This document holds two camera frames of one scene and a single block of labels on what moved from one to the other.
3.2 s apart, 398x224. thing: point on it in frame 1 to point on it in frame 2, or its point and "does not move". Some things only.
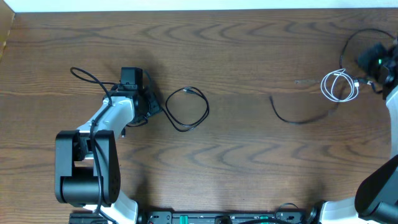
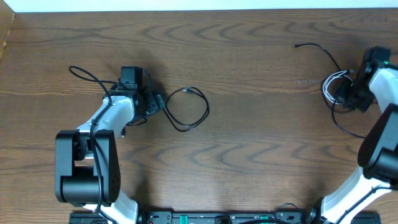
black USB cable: [329, 112] to [333, 108]
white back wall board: [23, 6] does not move
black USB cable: [173, 124] does not move
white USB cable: [355, 85] does not move
